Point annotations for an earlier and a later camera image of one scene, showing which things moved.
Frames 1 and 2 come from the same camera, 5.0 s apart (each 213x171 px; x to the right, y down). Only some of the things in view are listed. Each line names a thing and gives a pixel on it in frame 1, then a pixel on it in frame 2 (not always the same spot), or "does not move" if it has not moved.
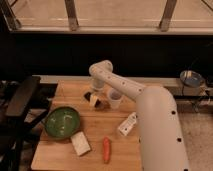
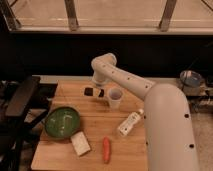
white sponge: x=80 y=143 does not move
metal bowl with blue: x=191 y=78 does not move
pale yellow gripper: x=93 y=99 to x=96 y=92
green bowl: x=61 y=122 does not move
